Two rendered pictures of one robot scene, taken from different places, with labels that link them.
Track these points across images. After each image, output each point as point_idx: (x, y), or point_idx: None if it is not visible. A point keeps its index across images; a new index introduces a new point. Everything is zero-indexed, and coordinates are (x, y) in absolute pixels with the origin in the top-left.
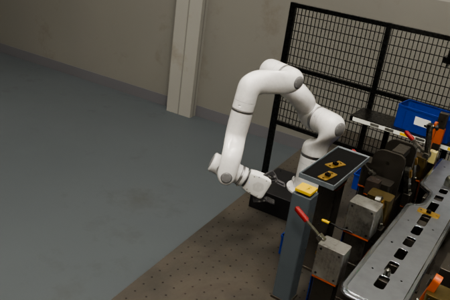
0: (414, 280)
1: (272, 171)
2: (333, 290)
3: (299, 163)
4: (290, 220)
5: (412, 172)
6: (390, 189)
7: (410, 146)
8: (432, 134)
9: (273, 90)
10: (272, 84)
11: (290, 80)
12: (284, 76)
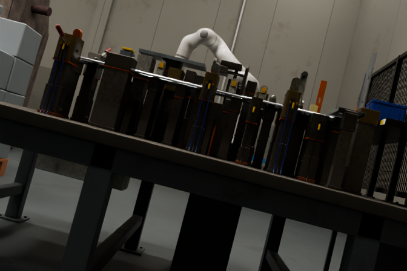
0: (96, 60)
1: None
2: (83, 80)
3: None
4: None
5: (235, 82)
6: (197, 78)
7: (241, 64)
8: (305, 84)
9: (194, 41)
10: (194, 37)
11: (198, 32)
12: (198, 31)
